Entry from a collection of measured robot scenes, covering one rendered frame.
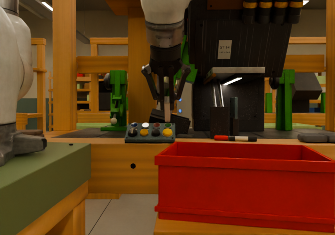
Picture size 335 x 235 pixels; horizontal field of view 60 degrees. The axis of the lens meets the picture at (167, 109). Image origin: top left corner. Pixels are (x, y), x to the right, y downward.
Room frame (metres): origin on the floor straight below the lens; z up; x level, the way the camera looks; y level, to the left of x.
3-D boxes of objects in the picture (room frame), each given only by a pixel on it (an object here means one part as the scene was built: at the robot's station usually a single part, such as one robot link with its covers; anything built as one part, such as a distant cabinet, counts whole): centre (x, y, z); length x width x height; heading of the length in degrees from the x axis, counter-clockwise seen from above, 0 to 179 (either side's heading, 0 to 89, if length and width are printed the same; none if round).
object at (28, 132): (0.95, 0.47, 0.91); 0.10 x 0.08 x 0.03; 89
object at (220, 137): (0.91, -0.21, 0.91); 0.13 x 0.02 x 0.02; 73
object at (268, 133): (1.19, -0.15, 0.89); 1.10 x 0.42 x 0.02; 88
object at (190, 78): (1.13, -0.07, 1.17); 0.13 x 0.12 x 0.20; 88
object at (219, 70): (1.09, -0.23, 1.11); 0.39 x 0.16 x 0.03; 178
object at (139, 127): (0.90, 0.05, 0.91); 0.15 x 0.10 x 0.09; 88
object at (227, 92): (1.32, -0.26, 1.07); 0.30 x 0.18 x 0.34; 88
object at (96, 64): (1.56, -0.17, 1.23); 1.30 x 0.05 x 0.09; 88
